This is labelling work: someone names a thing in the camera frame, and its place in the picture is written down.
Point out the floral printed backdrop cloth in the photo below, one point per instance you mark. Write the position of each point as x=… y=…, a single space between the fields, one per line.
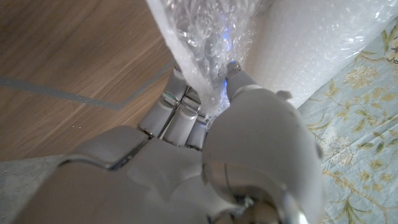
x=357 y=124

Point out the clear bubble wrap roll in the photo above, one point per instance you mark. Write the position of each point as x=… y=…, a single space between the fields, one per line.
x=311 y=37

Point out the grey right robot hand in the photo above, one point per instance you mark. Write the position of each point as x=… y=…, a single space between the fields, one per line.
x=186 y=174

